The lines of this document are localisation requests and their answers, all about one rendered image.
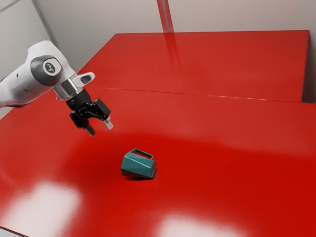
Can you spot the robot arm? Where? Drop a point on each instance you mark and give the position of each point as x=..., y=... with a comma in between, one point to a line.
x=29, y=81

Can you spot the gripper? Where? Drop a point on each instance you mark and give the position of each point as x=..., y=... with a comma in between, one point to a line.
x=85, y=106

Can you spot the teal faceted mug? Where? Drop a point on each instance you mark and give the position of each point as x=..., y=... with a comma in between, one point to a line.
x=138, y=166

